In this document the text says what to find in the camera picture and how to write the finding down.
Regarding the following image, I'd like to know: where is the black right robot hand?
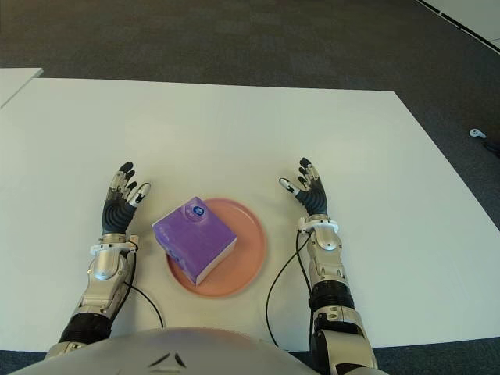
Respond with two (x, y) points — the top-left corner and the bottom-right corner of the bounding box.
(277, 157), (329, 218)

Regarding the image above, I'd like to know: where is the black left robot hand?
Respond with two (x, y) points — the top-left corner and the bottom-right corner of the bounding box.
(101, 162), (152, 235)

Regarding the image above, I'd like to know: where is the purple tissue paper pack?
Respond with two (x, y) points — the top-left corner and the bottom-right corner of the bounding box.
(151, 197), (238, 286)

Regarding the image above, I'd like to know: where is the pink round plate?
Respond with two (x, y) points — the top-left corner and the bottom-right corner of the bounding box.
(166, 198), (269, 300)

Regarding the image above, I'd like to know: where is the grey robot torso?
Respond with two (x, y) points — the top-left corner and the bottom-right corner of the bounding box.
(7, 327), (325, 375)

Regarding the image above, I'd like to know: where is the white side table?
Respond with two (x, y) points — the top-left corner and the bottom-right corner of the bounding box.
(0, 68), (44, 109)

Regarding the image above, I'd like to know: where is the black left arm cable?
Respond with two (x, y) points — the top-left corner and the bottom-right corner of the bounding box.
(124, 249), (166, 329)

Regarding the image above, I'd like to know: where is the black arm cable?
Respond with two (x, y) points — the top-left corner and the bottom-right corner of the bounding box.
(124, 249), (166, 329)
(265, 230), (313, 348)

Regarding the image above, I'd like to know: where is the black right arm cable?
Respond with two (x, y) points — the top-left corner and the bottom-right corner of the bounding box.
(265, 230), (313, 348)

